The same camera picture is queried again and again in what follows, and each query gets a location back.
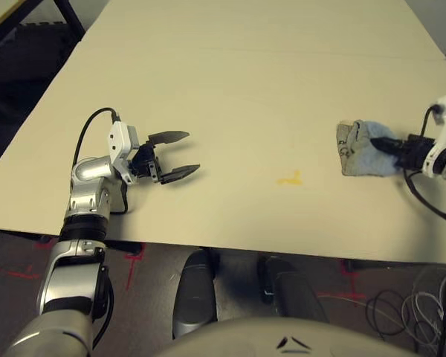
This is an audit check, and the black table foot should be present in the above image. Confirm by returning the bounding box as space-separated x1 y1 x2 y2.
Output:
346 259 430 273
106 240 143 257

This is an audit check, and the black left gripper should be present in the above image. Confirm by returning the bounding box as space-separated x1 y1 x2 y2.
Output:
129 129 201 186

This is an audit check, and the long yellow spill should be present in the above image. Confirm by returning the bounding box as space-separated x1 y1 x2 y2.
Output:
276 169 304 186

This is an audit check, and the white floor cable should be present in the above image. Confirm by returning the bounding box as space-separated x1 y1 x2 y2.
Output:
364 286 446 342

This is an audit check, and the dark left robot leg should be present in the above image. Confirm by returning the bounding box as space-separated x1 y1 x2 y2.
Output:
172 248 219 340

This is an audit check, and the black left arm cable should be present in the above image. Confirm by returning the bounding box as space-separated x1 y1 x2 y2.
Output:
71 107 120 169

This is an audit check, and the black metal frame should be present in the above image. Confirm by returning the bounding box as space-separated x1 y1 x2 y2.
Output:
0 0 85 45

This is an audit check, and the grey robot torso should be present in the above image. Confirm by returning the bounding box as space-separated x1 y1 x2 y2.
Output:
154 315 419 357

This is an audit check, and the dark robot leg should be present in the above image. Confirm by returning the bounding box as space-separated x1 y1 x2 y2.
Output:
257 256 330 325
172 248 219 340

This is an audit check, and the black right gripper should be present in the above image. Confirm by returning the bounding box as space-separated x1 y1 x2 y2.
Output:
369 135 436 173

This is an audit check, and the blue grey rag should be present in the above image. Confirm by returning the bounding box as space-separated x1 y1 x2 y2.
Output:
336 118 403 179

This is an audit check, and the dark right robot leg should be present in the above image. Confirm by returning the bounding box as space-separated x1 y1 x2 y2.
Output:
257 256 330 325

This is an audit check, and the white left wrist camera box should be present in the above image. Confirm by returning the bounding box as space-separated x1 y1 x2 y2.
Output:
106 120 139 167

